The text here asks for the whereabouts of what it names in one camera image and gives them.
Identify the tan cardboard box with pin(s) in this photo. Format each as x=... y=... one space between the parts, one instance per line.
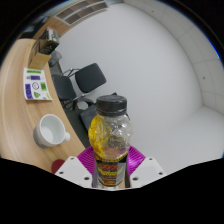
x=39 y=60

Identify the wooden shelf cabinet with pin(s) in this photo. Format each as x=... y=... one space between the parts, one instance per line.
x=80 y=11

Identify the grey waste bin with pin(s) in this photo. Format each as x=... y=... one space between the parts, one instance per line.
x=55 y=58

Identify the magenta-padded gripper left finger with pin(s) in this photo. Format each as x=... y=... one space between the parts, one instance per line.
x=76 y=170

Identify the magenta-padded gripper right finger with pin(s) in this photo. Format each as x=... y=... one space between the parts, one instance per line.
x=145 y=170

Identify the white sticker sheet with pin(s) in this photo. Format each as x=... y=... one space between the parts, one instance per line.
x=36 y=84

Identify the grey and white cup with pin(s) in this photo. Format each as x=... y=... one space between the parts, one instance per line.
x=50 y=131

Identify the clear black-capped drink bottle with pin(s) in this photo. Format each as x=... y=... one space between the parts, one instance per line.
x=110 y=133

